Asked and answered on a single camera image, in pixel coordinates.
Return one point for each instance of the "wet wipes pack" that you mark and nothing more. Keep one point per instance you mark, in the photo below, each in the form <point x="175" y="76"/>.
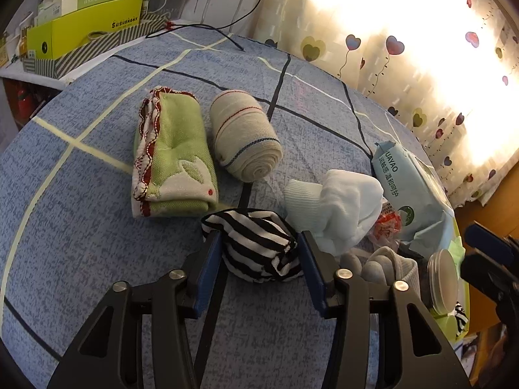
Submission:
<point x="409" y="186"/>

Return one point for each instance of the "red candy wrapper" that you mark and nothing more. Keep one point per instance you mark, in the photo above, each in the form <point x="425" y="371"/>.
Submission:
<point x="385" y="227"/>

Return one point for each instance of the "black white striped sock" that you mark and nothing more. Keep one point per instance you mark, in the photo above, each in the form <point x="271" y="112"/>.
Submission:
<point x="251" y="243"/>
<point x="460" y="318"/>

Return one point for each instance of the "striped cardboard box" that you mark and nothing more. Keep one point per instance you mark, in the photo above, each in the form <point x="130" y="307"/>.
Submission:
<point x="150" y="24"/>

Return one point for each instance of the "white knit sock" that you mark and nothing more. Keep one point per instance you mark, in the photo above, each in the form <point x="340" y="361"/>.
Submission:
<point x="344" y="206"/>

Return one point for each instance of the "lime green cardboard box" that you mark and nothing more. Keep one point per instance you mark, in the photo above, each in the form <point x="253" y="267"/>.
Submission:
<point x="89" y="28"/>

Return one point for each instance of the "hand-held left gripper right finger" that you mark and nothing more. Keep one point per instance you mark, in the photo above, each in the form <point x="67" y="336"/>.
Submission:
<point x="312" y="275"/>

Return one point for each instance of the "beige striped sock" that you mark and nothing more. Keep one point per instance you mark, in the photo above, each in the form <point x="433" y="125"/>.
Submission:
<point x="243" y="137"/>

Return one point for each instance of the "green shallow box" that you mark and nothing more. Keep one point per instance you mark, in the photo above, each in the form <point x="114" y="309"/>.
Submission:
<point x="444" y="319"/>

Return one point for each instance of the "clear plastic jar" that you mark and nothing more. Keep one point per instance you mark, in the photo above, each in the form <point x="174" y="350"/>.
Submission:
<point x="444" y="281"/>

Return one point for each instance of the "green rabbit towel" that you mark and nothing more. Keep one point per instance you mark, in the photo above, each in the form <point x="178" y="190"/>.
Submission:
<point x="178" y="158"/>

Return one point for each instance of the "brown wooden cabinet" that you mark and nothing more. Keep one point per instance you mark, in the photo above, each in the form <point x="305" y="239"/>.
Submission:
<point x="486" y="202"/>

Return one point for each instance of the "heart print curtain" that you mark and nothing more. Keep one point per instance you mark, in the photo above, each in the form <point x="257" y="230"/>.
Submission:
<point x="405" y="16"/>

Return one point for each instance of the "grey knit cloth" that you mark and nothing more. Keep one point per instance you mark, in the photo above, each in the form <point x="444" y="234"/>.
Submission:
<point x="393" y="265"/>

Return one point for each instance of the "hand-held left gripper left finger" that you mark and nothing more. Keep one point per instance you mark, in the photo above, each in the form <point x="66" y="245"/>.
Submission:
<point x="206" y="271"/>

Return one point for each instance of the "white shelf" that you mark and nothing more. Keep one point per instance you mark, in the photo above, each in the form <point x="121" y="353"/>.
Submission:
<point x="36" y="79"/>

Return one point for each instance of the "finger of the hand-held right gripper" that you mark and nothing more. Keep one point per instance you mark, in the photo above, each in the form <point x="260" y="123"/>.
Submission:
<point x="486" y="271"/>
<point x="478" y="234"/>

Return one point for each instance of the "row of small bottles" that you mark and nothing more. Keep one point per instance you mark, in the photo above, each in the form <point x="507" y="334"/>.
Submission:
<point x="14" y="44"/>

